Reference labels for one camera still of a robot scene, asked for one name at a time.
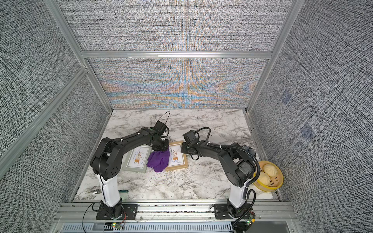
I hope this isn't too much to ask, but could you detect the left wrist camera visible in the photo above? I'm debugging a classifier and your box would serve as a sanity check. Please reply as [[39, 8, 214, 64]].
[[153, 121, 167, 136]]

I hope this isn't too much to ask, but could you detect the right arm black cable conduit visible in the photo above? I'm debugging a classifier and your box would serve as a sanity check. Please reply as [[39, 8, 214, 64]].
[[194, 127, 261, 204]]

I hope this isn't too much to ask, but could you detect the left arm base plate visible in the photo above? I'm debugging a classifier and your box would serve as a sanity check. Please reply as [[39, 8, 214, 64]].
[[96, 204, 138, 220]]

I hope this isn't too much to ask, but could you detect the light wooden picture frame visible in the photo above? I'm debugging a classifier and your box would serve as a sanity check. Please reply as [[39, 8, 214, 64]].
[[166, 141, 188, 171]]

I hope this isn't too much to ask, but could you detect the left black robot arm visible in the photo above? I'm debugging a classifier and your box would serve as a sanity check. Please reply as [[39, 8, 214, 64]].
[[90, 126, 169, 220]]

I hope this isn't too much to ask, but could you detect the purple cloth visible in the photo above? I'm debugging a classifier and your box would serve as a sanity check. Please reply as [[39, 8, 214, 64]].
[[147, 150, 171, 173]]

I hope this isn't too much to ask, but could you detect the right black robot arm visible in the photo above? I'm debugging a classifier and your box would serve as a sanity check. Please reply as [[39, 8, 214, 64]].
[[181, 131, 260, 219]]

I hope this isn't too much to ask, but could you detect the steamed bun lower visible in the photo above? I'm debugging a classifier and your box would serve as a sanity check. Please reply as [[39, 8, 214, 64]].
[[258, 172, 271, 186]]

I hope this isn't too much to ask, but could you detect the steamed bun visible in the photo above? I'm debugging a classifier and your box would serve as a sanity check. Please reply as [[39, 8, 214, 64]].
[[263, 164, 278, 177], [258, 172, 271, 186]]

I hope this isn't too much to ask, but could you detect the aluminium front rail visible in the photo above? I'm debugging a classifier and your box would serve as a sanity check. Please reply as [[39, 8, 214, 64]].
[[53, 200, 298, 223]]

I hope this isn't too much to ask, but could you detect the green handled fork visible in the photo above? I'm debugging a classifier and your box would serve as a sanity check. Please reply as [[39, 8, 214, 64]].
[[87, 187, 129, 195]]

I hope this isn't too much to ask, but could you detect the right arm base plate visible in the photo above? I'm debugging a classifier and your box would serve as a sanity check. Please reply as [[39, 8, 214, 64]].
[[213, 203, 255, 220]]

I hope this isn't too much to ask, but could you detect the grey green picture frame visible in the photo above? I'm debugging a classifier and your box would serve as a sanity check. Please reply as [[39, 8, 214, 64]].
[[121, 145, 152, 173]]

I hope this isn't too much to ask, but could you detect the steamed bun upper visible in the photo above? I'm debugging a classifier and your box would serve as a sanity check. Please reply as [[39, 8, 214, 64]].
[[263, 164, 278, 177]]

